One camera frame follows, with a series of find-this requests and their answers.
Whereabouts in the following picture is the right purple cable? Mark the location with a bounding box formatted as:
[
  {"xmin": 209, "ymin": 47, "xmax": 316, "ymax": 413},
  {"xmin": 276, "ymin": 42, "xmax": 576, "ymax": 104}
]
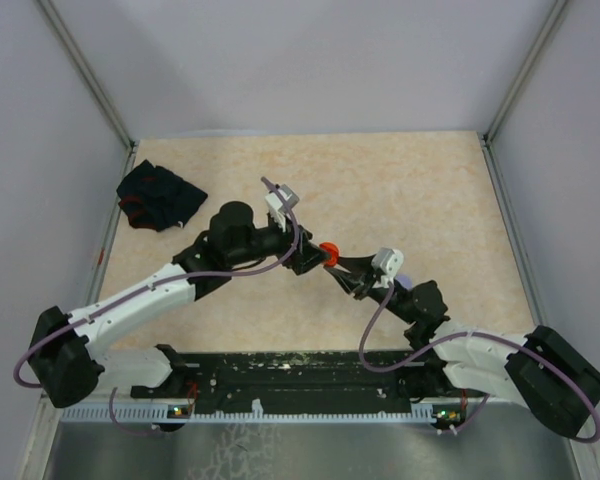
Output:
[{"xmin": 358, "ymin": 282, "xmax": 600, "ymax": 444}]

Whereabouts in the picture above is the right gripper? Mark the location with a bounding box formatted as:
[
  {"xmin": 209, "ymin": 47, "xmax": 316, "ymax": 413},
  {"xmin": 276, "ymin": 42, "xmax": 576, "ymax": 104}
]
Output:
[{"xmin": 326, "ymin": 255, "xmax": 417, "ymax": 325}]

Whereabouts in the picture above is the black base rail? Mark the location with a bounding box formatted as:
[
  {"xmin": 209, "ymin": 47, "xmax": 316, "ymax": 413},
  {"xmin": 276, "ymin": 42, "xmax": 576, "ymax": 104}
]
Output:
[{"xmin": 131, "ymin": 351, "xmax": 461, "ymax": 415}]

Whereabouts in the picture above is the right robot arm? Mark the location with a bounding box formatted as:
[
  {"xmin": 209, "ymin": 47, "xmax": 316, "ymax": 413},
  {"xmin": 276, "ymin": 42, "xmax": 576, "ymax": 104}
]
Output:
[{"xmin": 324, "ymin": 248, "xmax": 600, "ymax": 443}]

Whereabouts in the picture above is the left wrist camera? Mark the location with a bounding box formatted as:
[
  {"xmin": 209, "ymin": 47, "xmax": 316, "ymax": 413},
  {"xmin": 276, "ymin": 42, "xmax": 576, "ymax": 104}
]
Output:
[{"xmin": 265, "ymin": 184, "xmax": 299, "ymax": 232}]

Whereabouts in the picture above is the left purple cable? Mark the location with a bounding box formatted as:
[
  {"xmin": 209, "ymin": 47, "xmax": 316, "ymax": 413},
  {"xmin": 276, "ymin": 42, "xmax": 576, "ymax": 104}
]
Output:
[{"xmin": 12, "ymin": 175, "xmax": 304, "ymax": 436}]

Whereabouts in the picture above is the purple cable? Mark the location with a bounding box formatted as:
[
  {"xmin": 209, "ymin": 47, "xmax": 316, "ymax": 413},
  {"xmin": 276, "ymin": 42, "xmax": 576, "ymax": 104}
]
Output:
[
  {"xmin": 358, "ymin": 282, "xmax": 600, "ymax": 444},
  {"xmin": 12, "ymin": 175, "xmax": 304, "ymax": 436}
]

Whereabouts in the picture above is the white cable duct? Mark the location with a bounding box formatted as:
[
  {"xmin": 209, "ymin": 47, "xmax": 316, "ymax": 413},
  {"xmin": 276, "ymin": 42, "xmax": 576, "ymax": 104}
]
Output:
[{"xmin": 59, "ymin": 400, "xmax": 441, "ymax": 426}]

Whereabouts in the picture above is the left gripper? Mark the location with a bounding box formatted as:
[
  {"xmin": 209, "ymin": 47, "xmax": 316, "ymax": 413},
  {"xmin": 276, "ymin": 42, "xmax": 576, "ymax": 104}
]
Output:
[{"xmin": 228, "ymin": 209, "xmax": 331, "ymax": 274}]

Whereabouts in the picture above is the orange earbud case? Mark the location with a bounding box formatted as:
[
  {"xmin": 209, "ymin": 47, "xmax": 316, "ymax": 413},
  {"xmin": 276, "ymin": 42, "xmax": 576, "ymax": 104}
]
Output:
[{"xmin": 319, "ymin": 242, "xmax": 340, "ymax": 267}]

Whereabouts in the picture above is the purple earbud case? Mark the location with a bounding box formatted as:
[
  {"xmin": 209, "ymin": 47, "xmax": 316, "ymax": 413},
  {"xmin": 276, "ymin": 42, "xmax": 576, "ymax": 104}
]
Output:
[{"xmin": 395, "ymin": 274, "xmax": 413, "ymax": 290}]

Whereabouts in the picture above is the black cloth pouch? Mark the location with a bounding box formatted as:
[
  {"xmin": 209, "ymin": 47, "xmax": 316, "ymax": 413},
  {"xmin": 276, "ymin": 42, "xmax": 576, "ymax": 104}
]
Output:
[{"xmin": 116, "ymin": 160, "xmax": 208, "ymax": 232}]

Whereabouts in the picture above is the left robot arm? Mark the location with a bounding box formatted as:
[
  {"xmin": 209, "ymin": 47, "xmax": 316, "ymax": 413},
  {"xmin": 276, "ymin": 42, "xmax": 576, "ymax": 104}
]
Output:
[{"xmin": 17, "ymin": 201, "xmax": 330, "ymax": 408}]

